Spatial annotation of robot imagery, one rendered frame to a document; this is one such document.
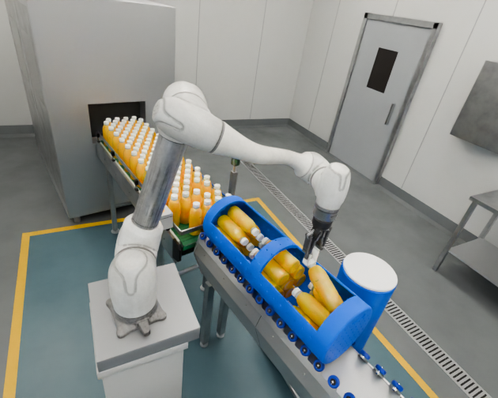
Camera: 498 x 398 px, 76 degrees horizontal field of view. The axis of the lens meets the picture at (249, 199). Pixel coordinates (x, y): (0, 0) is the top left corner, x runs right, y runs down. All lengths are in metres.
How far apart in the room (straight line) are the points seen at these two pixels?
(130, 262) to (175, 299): 0.31
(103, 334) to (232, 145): 0.82
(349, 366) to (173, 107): 1.20
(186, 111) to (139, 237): 0.57
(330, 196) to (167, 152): 0.57
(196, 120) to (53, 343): 2.12
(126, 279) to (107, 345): 0.26
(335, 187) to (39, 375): 2.15
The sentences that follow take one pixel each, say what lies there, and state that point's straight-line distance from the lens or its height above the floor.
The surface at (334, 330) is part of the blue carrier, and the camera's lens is 1.26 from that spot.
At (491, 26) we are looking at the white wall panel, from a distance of 4.60.
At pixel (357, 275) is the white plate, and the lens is 1.74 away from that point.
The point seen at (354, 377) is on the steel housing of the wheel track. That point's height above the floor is 0.93.
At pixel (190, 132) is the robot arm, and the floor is 1.81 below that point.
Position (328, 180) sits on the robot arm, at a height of 1.65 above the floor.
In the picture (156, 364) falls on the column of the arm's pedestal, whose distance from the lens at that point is 1.42.
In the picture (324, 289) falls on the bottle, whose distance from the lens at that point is 1.33.
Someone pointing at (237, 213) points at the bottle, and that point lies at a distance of 1.65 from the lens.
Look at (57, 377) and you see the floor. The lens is 2.56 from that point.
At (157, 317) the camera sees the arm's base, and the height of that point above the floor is 1.09.
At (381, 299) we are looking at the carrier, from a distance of 1.77.
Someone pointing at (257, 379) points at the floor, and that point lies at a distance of 2.45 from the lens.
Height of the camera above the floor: 2.13
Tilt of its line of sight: 32 degrees down
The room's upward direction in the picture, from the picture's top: 9 degrees clockwise
